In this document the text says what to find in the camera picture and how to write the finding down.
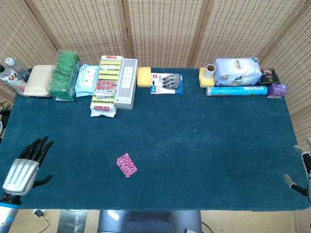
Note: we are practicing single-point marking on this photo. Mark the blue plastic wrap roll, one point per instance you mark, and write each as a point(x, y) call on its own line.
point(235, 91)

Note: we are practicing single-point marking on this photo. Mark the beige lunch box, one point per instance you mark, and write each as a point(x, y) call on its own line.
point(39, 81)

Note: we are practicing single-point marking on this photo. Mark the clear plastic water bottle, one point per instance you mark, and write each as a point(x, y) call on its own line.
point(17, 66)

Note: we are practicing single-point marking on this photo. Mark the small black box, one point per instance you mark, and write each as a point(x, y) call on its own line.
point(271, 77)

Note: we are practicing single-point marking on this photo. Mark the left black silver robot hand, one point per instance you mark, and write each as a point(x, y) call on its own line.
point(20, 174)

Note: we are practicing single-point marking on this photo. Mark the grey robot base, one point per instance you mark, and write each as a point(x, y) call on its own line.
point(150, 222)

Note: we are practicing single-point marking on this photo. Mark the woven bamboo folding screen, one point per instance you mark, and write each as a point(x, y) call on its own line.
point(165, 31)

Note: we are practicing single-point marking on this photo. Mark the white bottle with red label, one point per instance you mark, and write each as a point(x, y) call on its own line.
point(12, 80)

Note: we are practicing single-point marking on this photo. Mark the light blue wet wipes pack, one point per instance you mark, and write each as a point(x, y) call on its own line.
point(86, 78)

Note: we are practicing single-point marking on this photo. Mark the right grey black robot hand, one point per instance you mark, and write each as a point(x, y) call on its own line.
point(309, 170)

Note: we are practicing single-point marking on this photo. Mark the black power adapter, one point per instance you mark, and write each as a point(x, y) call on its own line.
point(4, 120)

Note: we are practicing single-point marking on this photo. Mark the green tea bag box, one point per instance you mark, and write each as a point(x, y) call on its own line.
point(63, 77)

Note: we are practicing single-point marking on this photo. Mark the white lint roller refill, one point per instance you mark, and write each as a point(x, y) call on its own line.
point(210, 71)

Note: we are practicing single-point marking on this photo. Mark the small purple box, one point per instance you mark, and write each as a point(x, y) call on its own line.
point(277, 90)

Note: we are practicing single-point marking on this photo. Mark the pink patterned card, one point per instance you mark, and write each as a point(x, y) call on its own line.
point(126, 165)

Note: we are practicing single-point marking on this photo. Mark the correction tape blister pack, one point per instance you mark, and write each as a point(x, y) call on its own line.
point(167, 83)

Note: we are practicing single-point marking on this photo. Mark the dark blue felt mat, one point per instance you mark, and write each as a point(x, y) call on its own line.
point(194, 145)

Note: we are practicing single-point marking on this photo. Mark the plain yellow sponge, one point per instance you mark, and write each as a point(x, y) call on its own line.
point(144, 77)

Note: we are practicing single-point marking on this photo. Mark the shiny metal plate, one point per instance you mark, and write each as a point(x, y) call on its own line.
point(73, 222)

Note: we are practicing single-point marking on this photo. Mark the yellow green sponge multipack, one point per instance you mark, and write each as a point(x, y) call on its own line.
point(105, 87)

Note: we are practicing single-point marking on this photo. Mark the long white power strip box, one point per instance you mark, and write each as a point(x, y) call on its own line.
point(126, 82)

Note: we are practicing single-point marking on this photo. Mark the white blue tissue pack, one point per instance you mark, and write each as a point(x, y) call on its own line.
point(238, 71)

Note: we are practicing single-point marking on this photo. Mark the yellow sponge with green base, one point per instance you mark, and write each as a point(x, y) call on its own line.
point(204, 81)

